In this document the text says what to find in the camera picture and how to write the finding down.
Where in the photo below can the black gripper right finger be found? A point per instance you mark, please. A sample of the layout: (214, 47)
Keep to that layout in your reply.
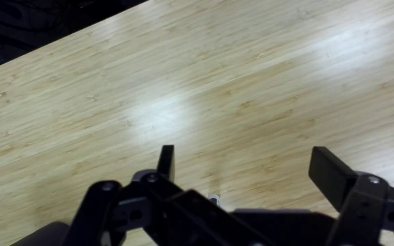
(329, 175)

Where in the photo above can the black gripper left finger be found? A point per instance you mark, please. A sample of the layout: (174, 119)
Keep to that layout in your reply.
(166, 158)

